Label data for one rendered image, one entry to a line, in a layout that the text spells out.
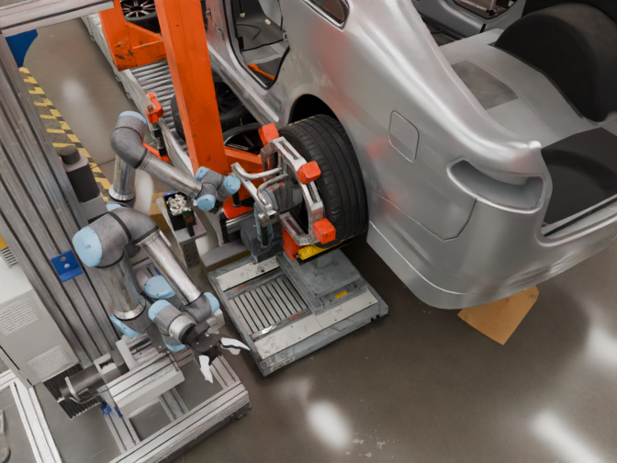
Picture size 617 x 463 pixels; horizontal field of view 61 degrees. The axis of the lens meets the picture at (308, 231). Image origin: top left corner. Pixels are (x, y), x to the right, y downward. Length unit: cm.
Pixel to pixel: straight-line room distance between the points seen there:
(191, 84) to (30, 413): 175
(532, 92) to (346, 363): 186
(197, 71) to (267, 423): 178
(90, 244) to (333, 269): 172
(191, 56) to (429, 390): 207
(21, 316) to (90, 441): 93
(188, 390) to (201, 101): 143
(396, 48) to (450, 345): 179
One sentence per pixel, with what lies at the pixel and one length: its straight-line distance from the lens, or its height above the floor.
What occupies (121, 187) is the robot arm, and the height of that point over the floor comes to 111.
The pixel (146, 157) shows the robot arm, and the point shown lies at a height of 135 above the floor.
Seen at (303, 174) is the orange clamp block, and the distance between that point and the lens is 232.
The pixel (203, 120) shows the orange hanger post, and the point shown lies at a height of 113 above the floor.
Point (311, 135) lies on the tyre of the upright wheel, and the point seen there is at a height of 118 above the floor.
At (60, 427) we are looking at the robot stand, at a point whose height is 21.
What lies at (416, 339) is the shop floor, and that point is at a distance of 314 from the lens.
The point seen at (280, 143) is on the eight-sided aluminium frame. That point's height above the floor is 111.
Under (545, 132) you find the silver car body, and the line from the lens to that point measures 316.
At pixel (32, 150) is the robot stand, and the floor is 169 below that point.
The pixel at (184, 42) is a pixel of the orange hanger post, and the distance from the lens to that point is 253.
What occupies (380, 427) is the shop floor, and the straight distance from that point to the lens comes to 285.
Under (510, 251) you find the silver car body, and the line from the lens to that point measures 200.
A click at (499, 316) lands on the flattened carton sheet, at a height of 1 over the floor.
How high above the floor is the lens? 260
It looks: 46 degrees down
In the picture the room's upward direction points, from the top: 2 degrees counter-clockwise
